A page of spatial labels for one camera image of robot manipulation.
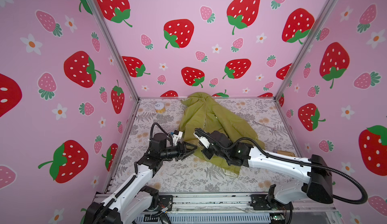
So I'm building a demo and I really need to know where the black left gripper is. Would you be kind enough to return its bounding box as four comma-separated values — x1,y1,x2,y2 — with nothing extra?
160,142,196,161

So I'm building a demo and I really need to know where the green zip-up jacket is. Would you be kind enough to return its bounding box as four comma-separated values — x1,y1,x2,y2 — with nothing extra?
179,93,265,177

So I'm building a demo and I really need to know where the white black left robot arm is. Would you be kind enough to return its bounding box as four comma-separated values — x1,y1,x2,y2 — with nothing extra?
84,133,198,224

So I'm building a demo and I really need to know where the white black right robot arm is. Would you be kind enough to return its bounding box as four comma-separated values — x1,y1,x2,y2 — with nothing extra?
194,128,333,204

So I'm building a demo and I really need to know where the brown blue cardboard piece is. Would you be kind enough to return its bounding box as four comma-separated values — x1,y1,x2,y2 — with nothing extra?
277,150,296,157

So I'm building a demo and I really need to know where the small white yellow cup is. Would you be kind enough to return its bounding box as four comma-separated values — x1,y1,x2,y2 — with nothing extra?
154,102,166,114

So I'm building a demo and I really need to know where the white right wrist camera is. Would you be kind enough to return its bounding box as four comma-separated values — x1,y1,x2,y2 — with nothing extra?
196,136,210,149

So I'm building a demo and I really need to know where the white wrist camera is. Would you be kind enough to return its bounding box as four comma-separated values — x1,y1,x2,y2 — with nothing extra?
171,130,183,146
196,136,210,149

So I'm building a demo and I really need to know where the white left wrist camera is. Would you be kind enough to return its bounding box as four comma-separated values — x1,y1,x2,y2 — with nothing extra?
171,130,183,146

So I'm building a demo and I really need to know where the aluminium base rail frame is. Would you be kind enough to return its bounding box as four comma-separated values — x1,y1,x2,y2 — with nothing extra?
84,191,344,224

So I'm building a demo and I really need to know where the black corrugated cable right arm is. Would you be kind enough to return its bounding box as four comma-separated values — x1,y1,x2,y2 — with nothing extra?
193,128,368,205

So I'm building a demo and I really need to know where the aluminium corner post right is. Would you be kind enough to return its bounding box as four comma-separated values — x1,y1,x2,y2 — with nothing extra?
274,0,339,103

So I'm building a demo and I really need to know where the aluminium corner post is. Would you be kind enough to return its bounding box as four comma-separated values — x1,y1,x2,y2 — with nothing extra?
86,0,139,102
274,0,339,103

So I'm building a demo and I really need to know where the aluminium corner post left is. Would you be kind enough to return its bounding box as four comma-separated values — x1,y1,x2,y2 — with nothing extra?
86,0,139,102

